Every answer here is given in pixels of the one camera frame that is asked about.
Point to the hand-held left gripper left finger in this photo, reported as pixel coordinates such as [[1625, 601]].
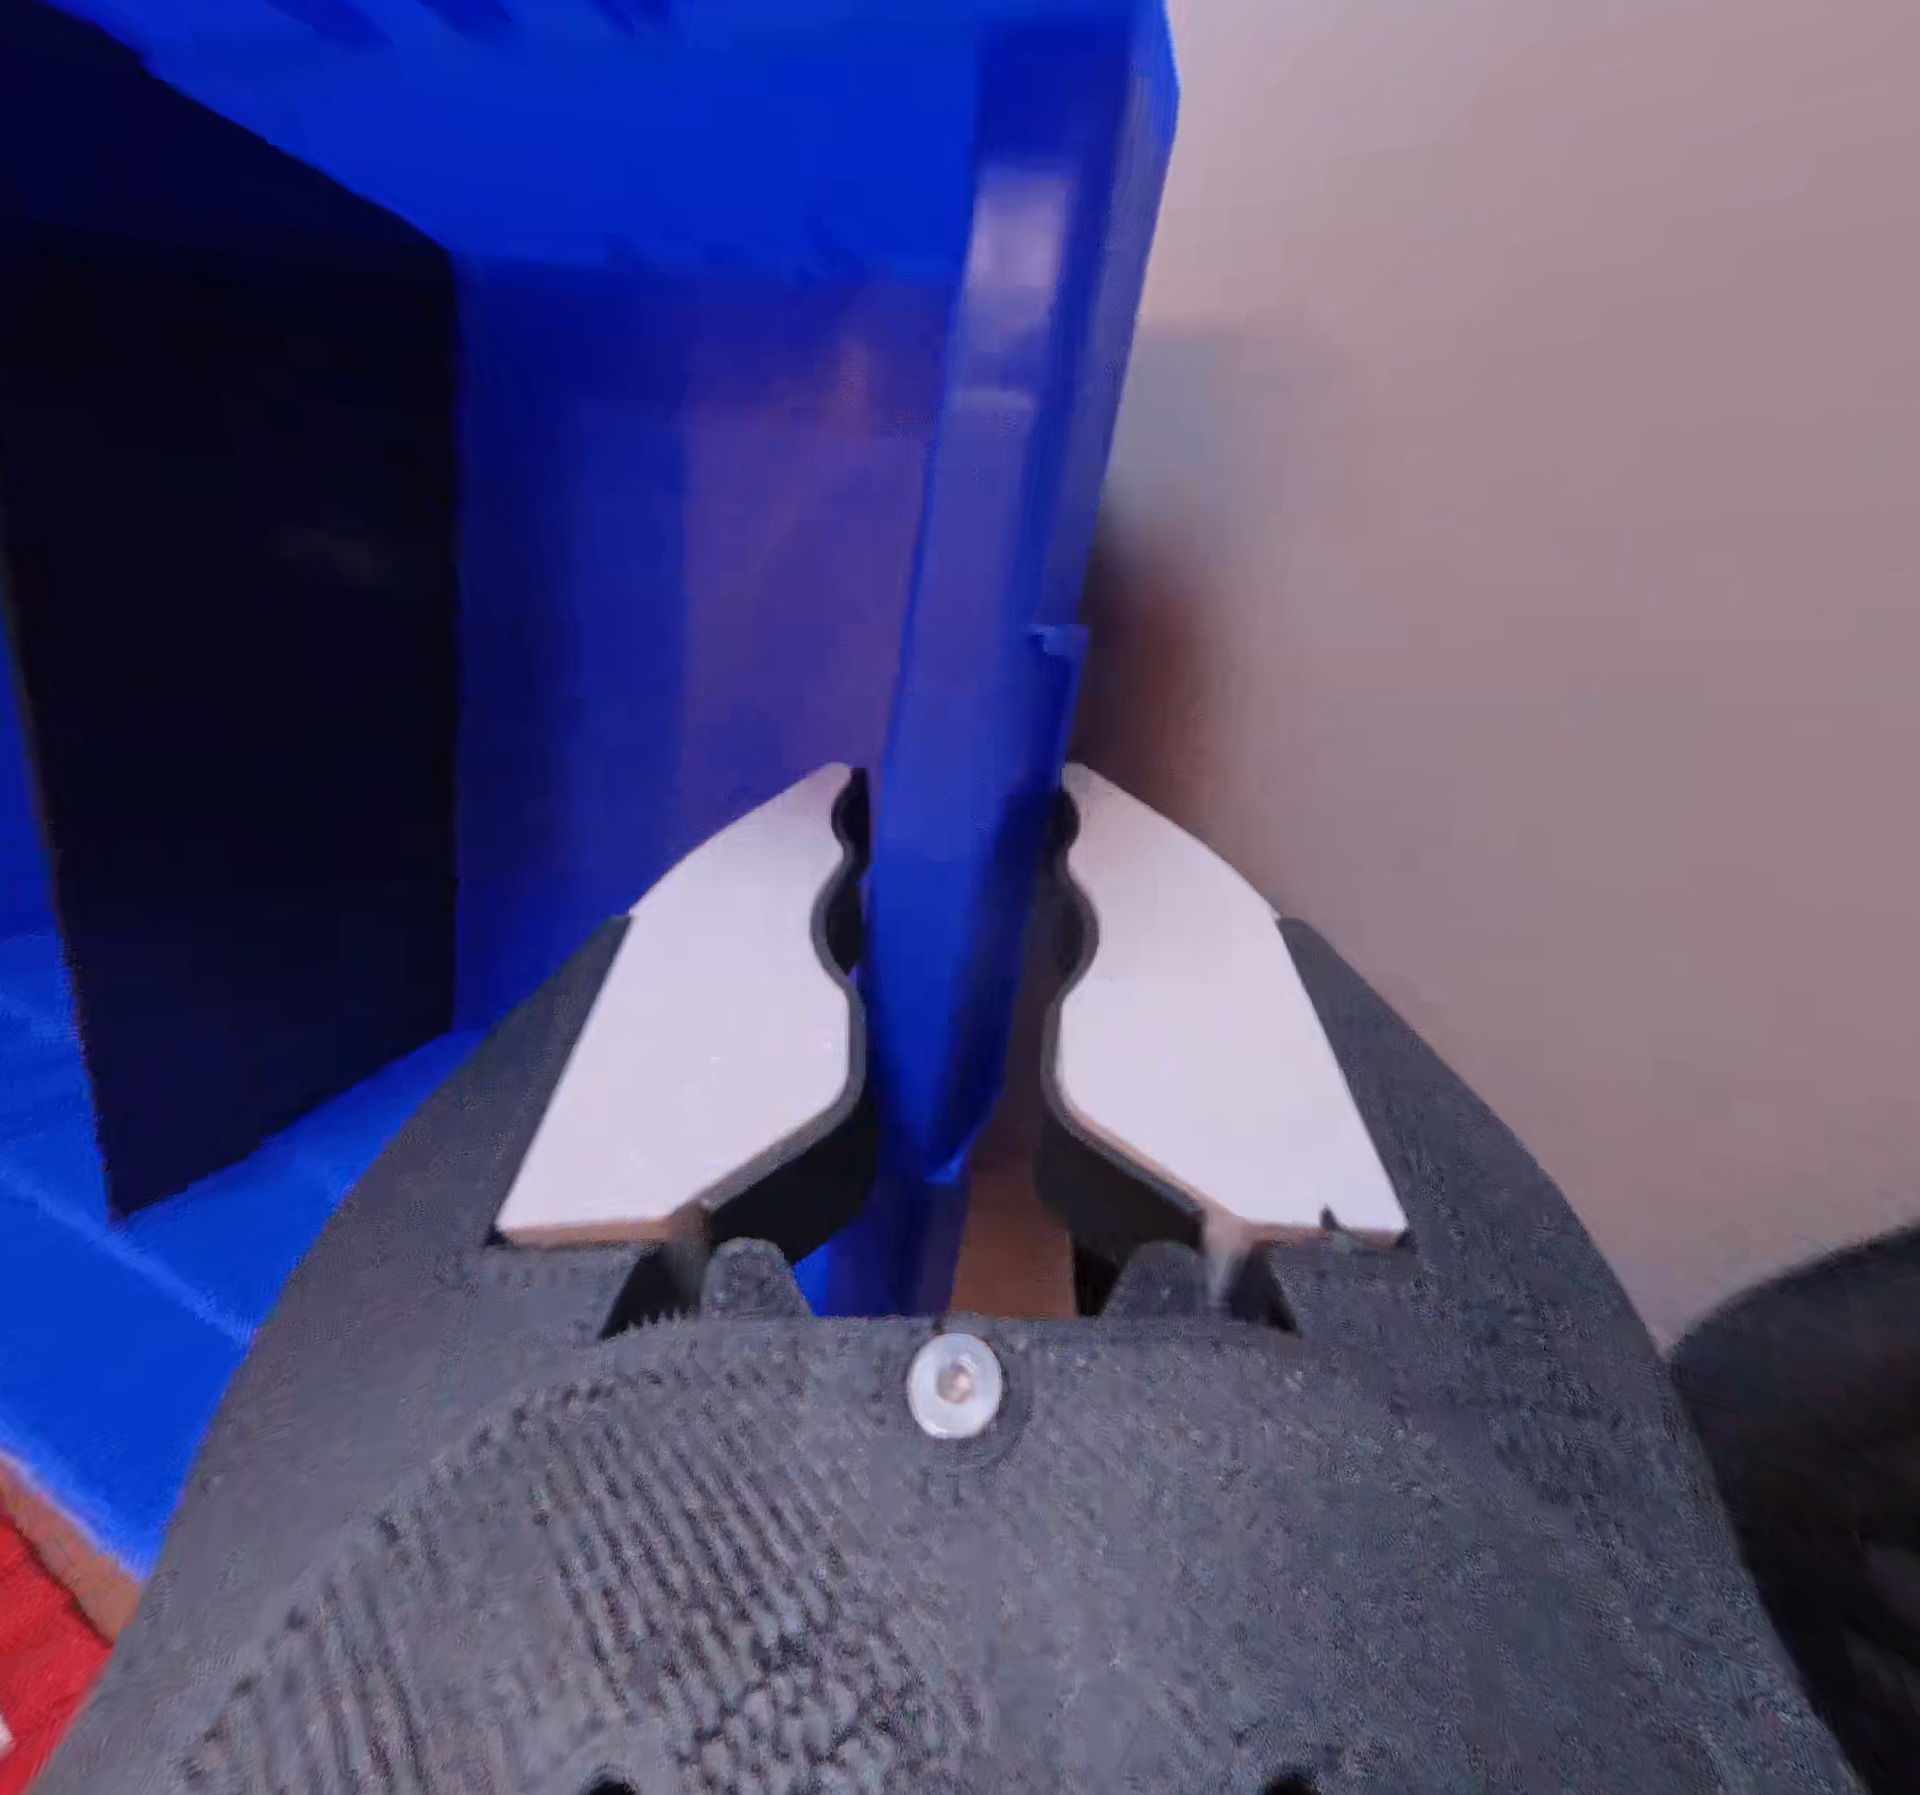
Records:
[[705, 1045]]

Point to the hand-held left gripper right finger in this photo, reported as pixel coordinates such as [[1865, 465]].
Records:
[[1214, 1045]]

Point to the blue plastic bin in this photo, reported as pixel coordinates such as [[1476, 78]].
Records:
[[721, 399]]

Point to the black bin divider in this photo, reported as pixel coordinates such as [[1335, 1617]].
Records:
[[254, 699]]

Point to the red plastic bin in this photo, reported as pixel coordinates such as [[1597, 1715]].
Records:
[[45, 1675]]

